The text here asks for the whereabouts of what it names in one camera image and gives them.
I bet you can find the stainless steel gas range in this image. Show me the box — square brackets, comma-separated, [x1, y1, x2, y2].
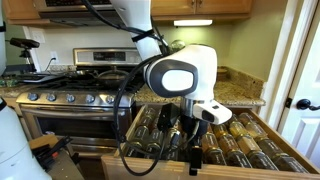
[15, 47, 150, 159]

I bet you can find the white wall outlet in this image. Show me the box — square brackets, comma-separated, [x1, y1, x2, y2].
[49, 50, 59, 63]

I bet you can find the silver stove knob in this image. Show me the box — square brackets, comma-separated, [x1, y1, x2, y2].
[104, 94, 116, 105]
[84, 94, 96, 104]
[65, 93, 77, 104]
[45, 92, 57, 103]
[27, 92, 39, 102]

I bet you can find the grey metal box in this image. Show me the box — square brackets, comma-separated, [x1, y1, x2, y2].
[45, 149, 85, 180]

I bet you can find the black camera tripod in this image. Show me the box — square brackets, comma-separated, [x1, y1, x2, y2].
[19, 48, 38, 73]

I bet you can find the stainless over-range microwave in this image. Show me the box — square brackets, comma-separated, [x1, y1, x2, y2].
[33, 0, 127, 28]

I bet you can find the green electronic board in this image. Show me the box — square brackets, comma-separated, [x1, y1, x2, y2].
[0, 77, 18, 89]

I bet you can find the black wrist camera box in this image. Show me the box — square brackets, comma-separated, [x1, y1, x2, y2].
[156, 102, 181, 133]

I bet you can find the white panel door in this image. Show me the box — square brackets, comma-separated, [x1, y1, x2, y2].
[278, 13, 320, 169]

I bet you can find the under-cabinet light bar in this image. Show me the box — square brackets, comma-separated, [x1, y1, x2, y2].
[173, 19, 214, 28]

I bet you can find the wooden wall cabinet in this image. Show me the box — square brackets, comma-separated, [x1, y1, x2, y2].
[2, 0, 52, 26]
[150, 0, 253, 22]

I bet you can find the black stereo camera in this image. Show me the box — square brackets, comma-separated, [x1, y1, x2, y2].
[9, 37, 41, 50]

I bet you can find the black power cord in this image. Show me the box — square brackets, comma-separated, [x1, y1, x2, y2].
[44, 57, 57, 73]

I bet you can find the yellow wooden block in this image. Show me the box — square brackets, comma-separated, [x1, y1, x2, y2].
[28, 133, 60, 150]

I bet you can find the dark flat tray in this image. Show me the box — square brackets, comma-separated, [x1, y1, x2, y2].
[17, 73, 65, 84]

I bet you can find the black door lever handle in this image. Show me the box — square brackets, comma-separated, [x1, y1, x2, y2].
[296, 98, 320, 112]

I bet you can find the white switch plate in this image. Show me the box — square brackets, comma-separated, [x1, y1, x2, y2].
[31, 29, 46, 45]

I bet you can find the wooden spice drawer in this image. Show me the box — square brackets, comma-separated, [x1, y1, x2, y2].
[100, 104, 320, 180]

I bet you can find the black door latch plate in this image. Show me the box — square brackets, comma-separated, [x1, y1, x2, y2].
[284, 97, 294, 110]

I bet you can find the black tool with orange button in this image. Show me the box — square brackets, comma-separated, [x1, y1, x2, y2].
[32, 135, 73, 169]

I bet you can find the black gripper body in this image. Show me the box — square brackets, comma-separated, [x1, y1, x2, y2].
[179, 114, 210, 148]

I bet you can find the black wok pan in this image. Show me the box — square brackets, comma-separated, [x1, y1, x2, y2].
[94, 67, 136, 89]

